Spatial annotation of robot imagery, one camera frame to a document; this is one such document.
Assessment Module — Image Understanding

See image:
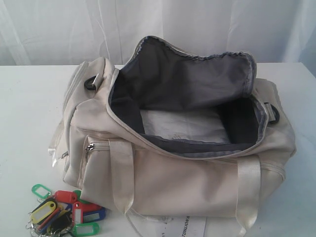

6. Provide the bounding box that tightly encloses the bunch of colourful key tags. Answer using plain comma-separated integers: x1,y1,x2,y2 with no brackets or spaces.
25,184,107,237

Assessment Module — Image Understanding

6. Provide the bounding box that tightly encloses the white backdrop curtain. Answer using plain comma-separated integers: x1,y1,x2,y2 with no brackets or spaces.
0,0,316,66

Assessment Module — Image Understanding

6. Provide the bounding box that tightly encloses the white paper product tag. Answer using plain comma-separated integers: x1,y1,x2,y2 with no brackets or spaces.
126,214,207,237

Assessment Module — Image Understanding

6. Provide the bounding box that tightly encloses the cream duffel bag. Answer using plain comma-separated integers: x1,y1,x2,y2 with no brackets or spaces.
48,36,296,237

